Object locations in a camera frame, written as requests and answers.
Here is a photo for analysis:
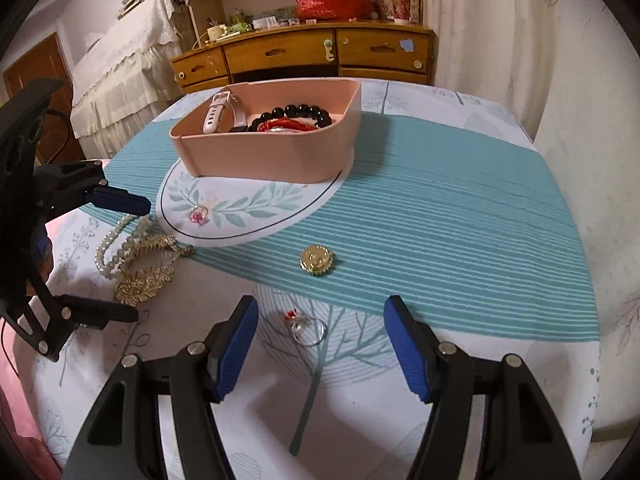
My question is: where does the white pearl necklace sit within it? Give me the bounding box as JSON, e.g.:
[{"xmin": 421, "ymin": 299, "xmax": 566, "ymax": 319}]
[{"xmin": 93, "ymin": 212, "xmax": 154, "ymax": 281}]

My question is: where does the gold leaf necklace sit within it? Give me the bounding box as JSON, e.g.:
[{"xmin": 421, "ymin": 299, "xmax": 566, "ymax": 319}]
[{"xmin": 113, "ymin": 231, "xmax": 196, "ymax": 308}]

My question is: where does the round gold brooch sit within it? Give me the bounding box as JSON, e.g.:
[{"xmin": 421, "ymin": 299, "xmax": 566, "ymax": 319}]
[{"xmin": 299, "ymin": 244, "xmax": 334, "ymax": 275}]

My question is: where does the brown wooden door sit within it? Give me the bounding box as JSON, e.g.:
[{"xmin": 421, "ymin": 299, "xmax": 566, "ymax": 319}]
[{"xmin": 2, "ymin": 31, "xmax": 87, "ymax": 166}]

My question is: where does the pink blanket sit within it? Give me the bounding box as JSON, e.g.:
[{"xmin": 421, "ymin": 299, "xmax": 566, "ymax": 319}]
[{"xmin": 1, "ymin": 320, "xmax": 62, "ymax": 479}]

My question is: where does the white lace cover cloth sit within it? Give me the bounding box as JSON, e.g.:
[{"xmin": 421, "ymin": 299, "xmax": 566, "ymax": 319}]
[{"xmin": 70, "ymin": 0, "xmax": 189, "ymax": 159}]

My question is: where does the pink plastic tray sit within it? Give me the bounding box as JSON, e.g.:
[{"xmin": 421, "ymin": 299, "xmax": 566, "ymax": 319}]
[{"xmin": 169, "ymin": 78, "xmax": 361, "ymax": 183}]

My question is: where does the floral teal bedspread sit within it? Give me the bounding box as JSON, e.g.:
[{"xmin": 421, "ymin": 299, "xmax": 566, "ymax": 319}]
[{"xmin": 15, "ymin": 82, "xmax": 599, "ymax": 479}]

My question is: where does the wooden desk with drawers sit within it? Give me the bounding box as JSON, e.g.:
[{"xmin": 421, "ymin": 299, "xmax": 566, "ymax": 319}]
[{"xmin": 171, "ymin": 22, "xmax": 438, "ymax": 93}]

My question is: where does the red patterned cup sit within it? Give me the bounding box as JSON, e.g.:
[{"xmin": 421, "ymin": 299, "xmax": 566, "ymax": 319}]
[{"xmin": 392, "ymin": 0, "xmax": 411, "ymax": 25}]

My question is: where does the white floral curtain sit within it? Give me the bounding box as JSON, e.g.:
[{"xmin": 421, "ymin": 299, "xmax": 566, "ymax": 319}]
[{"xmin": 422, "ymin": 0, "xmax": 639, "ymax": 441}]

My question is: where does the red string bracelet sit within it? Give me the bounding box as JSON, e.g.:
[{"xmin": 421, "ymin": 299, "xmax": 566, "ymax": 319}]
[{"xmin": 257, "ymin": 116, "xmax": 321, "ymax": 134}]

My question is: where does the black bead bracelet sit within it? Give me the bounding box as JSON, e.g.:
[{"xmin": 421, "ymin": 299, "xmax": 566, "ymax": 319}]
[{"xmin": 247, "ymin": 103, "xmax": 334, "ymax": 132}]

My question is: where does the silver ring red stone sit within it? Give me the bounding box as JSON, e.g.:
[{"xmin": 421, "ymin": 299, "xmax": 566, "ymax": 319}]
[{"xmin": 283, "ymin": 309, "xmax": 328, "ymax": 348}]

